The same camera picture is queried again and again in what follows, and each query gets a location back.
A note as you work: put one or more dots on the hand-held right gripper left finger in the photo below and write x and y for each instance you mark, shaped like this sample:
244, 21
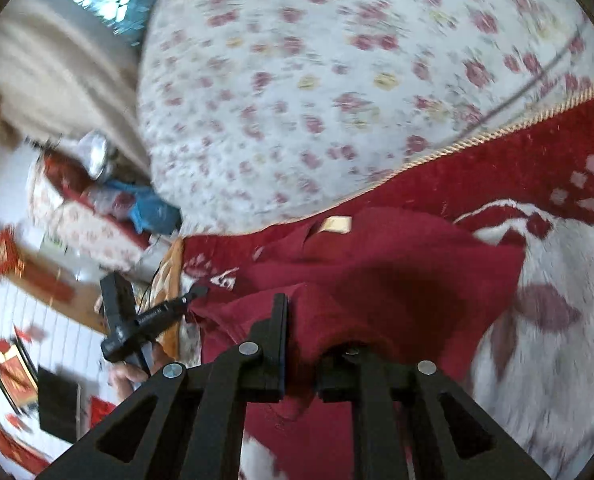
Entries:
278, 330

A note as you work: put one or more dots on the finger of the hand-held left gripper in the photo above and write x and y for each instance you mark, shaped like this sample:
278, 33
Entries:
169, 310

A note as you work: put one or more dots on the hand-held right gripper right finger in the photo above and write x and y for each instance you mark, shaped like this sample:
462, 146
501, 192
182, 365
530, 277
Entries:
377, 400

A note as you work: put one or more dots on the dark red garment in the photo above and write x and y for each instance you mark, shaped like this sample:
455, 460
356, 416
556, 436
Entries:
402, 285

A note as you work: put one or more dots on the person's left hand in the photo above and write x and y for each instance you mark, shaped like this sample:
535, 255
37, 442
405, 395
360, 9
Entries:
129, 375

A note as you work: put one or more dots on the blue cloth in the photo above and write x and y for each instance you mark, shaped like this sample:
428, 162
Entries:
149, 212

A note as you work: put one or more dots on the red and white floral cushion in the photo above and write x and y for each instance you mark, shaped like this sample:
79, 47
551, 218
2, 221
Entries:
77, 220

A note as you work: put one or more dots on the black flat box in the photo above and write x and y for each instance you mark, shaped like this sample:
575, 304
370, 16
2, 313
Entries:
57, 405

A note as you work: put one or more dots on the silver shiny bag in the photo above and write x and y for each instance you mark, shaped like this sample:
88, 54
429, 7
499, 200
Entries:
96, 155

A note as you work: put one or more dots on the red and white floral blanket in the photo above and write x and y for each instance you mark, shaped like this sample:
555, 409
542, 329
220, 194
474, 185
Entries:
552, 335

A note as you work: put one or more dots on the beige curtain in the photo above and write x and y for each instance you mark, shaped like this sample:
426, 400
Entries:
62, 75

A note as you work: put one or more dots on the white pink-flowered bedsheet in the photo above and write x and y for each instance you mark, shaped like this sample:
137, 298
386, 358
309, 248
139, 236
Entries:
327, 85

